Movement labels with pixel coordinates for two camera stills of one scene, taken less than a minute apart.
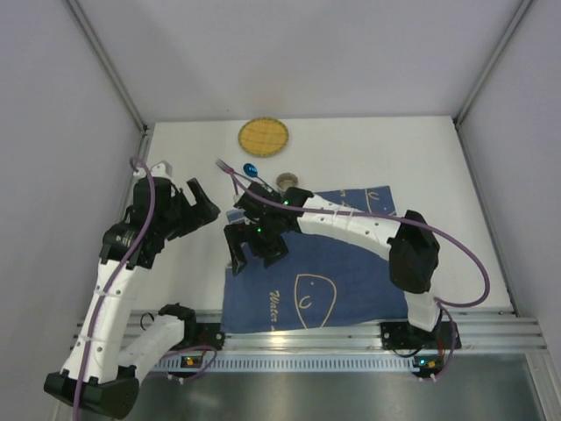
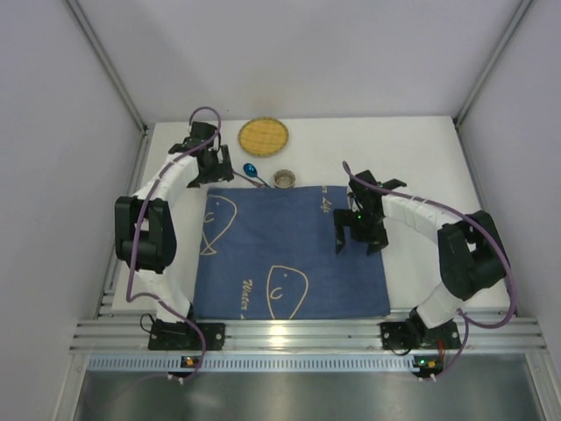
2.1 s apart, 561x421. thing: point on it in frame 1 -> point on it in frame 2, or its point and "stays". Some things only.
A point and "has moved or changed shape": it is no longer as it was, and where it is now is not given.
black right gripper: (256, 237) -> (360, 229)
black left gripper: (185, 215) -> (217, 171)
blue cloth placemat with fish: (323, 284) has moved or changed shape
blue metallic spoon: (252, 171) stays
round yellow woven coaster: (263, 137) stays
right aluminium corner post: (517, 20) stays
